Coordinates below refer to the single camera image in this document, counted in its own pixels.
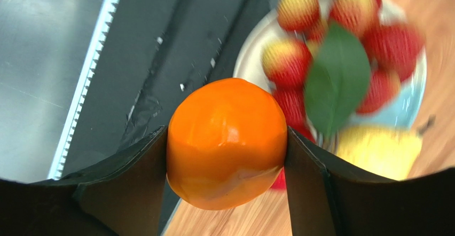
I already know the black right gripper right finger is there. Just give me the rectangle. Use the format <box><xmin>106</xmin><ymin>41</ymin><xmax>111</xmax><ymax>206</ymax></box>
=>
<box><xmin>284</xmin><ymin>128</ymin><xmax>454</xmax><ymax>236</ymax></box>

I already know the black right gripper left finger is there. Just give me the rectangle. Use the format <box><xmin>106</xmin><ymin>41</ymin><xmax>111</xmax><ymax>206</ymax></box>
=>
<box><xmin>1</xmin><ymin>126</ymin><xmax>167</xmax><ymax>235</ymax></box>

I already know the red fake apple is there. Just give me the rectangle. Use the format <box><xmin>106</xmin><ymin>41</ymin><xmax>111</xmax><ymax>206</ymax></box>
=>
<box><xmin>270</xmin><ymin>168</ymin><xmax>287</xmax><ymax>191</ymax></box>

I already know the yellow fake pear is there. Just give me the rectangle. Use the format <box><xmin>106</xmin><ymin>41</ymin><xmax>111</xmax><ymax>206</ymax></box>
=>
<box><xmin>335</xmin><ymin>115</ymin><xmax>436</xmax><ymax>180</ymax></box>

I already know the orange fake persimmon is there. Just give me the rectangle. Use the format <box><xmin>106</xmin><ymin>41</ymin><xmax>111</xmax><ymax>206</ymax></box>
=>
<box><xmin>166</xmin><ymin>78</ymin><xmax>287</xmax><ymax>210</ymax></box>

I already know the red yellow lychee bunch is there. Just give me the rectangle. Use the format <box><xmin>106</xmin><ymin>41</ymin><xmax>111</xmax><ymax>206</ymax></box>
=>
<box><xmin>261</xmin><ymin>0</ymin><xmax>426</xmax><ymax>142</ymax></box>

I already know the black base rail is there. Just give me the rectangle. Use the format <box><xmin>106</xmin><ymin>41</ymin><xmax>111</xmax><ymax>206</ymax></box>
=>
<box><xmin>48</xmin><ymin>0</ymin><xmax>296</xmax><ymax>236</ymax></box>

